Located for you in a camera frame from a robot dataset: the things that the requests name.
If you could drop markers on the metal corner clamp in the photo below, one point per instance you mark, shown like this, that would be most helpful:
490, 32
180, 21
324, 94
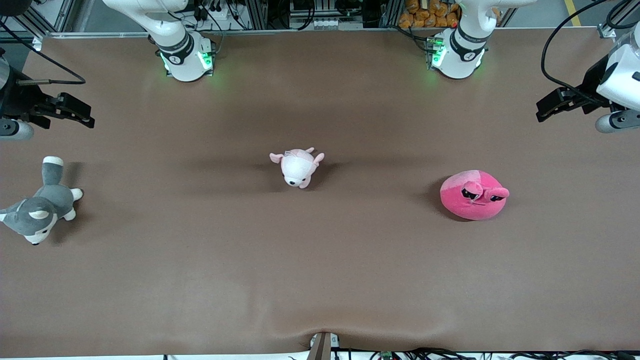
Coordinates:
37, 44
606, 31

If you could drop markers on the grey white husky plush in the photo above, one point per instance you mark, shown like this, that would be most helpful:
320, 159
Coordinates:
45, 205

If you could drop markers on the pale pink white plush toy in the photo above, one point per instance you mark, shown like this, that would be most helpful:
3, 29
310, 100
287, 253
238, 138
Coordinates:
297, 167

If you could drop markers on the orange objects bin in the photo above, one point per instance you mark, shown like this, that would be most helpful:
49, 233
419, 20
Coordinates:
430, 12

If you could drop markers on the white power strip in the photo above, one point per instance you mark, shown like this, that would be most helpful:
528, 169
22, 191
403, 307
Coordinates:
330, 23

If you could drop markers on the hot pink plush toy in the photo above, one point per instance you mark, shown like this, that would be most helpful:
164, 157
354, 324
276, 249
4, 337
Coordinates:
470, 205

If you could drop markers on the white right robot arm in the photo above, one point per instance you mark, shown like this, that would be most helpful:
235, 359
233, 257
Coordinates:
175, 30

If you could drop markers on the brown table cover mat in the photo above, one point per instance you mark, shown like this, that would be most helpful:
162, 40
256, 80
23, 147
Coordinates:
320, 275

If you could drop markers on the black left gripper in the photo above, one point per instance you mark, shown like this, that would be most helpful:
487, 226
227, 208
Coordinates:
591, 83

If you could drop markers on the brown metal bracket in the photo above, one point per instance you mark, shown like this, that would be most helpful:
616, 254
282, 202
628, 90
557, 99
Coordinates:
322, 347

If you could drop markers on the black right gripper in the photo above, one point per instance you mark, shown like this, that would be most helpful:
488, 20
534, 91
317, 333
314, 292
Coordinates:
19, 98

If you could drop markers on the aluminium profile frame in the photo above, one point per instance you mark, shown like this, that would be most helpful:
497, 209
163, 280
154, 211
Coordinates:
257, 12

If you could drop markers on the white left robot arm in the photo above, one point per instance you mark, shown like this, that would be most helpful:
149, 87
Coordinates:
462, 45

